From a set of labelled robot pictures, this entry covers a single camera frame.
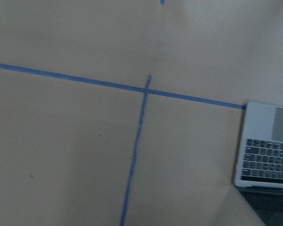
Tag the grey laptop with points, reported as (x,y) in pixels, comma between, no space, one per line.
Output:
(259,167)

